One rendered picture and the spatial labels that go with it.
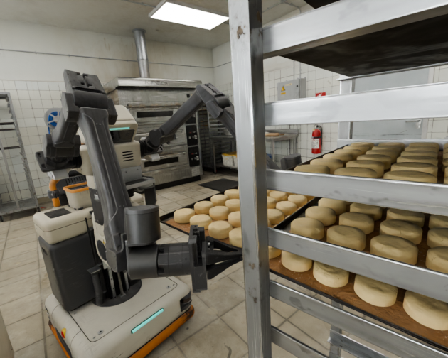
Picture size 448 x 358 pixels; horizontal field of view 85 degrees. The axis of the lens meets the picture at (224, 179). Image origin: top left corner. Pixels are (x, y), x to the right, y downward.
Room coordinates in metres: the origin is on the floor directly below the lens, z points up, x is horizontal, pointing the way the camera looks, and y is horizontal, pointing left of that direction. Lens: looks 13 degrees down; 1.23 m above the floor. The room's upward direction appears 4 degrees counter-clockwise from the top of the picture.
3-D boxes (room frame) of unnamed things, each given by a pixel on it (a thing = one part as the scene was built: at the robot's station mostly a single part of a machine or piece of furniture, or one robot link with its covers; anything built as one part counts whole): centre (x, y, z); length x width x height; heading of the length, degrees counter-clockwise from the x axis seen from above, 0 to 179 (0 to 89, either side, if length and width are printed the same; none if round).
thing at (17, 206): (3.74, 3.29, 0.93); 0.64 x 0.51 x 1.78; 40
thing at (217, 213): (0.56, 0.02, 1.01); 0.05 x 0.05 x 0.02
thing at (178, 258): (0.39, 0.09, 0.99); 0.07 x 0.07 x 0.10; 3
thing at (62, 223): (1.35, 0.76, 0.59); 0.55 x 0.34 x 0.83; 138
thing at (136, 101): (5.02, 1.28, 1.00); 1.56 x 1.20 x 2.01; 127
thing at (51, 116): (4.50, 2.87, 1.10); 0.41 x 0.17 x 1.10; 127
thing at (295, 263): (0.37, -0.11, 0.99); 0.05 x 0.05 x 0.02
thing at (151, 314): (1.29, 0.69, 0.16); 0.67 x 0.64 x 0.25; 48
